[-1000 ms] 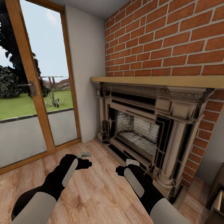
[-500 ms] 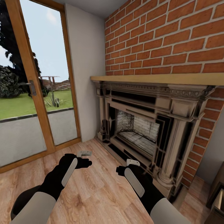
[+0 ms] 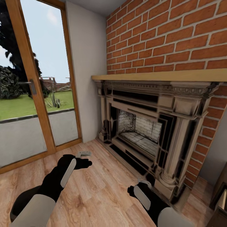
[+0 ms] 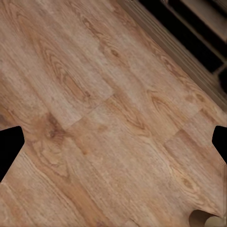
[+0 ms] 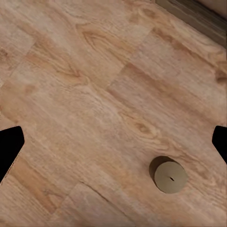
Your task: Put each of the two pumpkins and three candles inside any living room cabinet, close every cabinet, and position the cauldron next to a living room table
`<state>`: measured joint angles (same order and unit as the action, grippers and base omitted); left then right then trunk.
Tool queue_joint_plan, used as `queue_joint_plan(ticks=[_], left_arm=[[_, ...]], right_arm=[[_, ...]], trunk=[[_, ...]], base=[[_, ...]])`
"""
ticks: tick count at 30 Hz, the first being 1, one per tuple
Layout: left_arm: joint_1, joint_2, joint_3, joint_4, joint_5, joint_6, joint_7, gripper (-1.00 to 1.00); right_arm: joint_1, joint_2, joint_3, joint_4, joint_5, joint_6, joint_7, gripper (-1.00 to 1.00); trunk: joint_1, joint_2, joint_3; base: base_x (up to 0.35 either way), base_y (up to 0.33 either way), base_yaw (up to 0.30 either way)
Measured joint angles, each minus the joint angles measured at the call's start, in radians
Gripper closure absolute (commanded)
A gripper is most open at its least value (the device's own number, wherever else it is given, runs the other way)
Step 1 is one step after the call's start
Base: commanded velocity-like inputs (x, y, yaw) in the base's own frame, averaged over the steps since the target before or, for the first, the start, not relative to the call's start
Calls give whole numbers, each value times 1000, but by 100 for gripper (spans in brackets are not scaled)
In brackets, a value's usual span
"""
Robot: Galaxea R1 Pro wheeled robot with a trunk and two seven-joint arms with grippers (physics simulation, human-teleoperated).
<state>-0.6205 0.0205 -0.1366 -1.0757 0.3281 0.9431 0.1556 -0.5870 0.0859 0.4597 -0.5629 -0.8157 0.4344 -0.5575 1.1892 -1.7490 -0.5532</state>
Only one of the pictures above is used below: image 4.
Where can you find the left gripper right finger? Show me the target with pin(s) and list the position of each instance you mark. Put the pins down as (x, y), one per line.
(219, 140)

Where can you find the pillar candle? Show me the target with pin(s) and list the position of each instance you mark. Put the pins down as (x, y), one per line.
(200, 218)

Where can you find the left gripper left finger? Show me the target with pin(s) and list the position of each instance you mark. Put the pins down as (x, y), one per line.
(11, 142)

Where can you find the wood fireplace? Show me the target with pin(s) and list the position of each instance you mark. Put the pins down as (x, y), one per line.
(193, 33)

